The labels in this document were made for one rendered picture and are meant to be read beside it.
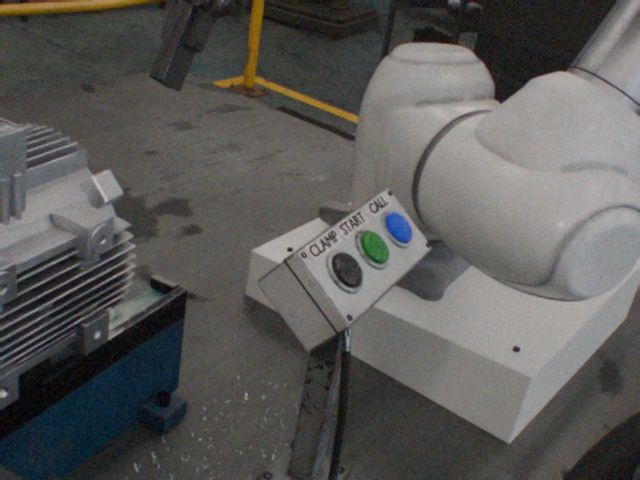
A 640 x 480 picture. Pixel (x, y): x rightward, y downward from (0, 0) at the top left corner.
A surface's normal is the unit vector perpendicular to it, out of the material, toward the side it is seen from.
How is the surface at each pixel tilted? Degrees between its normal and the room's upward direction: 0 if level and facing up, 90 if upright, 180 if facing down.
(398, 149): 84
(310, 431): 90
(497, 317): 4
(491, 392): 90
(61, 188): 36
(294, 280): 90
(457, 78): 44
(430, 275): 14
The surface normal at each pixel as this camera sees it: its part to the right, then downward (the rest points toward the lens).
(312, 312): -0.48, 0.35
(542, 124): -0.58, -0.40
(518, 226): -0.65, 0.11
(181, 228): 0.15, -0.87
